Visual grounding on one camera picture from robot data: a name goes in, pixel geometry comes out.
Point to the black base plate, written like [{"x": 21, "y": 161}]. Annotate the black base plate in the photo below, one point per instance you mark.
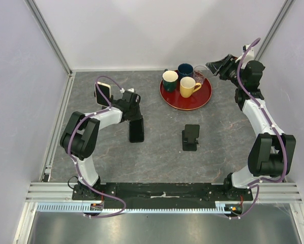
[{"x": 132, "y": 193}]

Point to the aluminium frame rail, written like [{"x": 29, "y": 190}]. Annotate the aluminium frame rail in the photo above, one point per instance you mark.
[{"x": 264, "y": 192}]

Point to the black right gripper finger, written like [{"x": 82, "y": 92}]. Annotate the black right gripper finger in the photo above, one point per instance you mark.
[
  {"x": 220, "y": 70},
  {"x": 225, "y": 61}
]

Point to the clear glass cup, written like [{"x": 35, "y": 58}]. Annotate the clear glass cup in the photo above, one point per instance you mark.
[{"x": 199, "y": 73}]

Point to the white slotted cable duct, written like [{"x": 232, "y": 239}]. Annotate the white slotted cable duct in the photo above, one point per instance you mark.
[{"x": 88, "y": 208}]

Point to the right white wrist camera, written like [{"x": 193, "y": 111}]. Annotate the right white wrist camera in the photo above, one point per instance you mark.
[{"x": 247, "y": 53}]

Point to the red round tray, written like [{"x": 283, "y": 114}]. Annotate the red round tray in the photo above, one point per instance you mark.
[{"x": 195, "y": 101}]

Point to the black folding phone stand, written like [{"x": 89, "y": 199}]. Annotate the black folding phone stand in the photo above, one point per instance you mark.
[{"x": 190, "y": 137}]

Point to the yellow mug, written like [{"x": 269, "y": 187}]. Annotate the yellow mug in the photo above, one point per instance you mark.
[{"x": 188, "y": 86}]

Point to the dark blue mug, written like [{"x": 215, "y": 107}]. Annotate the dark blue mug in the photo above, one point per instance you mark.
[{"x": 185, "y": 70}]

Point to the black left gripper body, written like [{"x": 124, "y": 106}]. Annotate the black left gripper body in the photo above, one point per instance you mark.
[{"x": 135, "y": 113}]

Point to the black phone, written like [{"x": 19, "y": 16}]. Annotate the black phone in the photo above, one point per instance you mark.
[{"x": 136, "y": 131}]

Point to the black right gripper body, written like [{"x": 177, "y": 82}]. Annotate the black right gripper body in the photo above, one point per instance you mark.
[{"x": 234, "y": 67}]

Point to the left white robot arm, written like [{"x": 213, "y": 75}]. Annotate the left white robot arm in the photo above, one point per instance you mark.
[{"x": 80, "y": 135}]

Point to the green mug cream inside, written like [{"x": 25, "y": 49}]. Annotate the green mug cream inside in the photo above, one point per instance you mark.
[{"x": 169, "y": 80}]

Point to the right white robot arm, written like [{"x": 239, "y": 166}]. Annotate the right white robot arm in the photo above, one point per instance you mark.
[{"x": 271, "y": 155}]

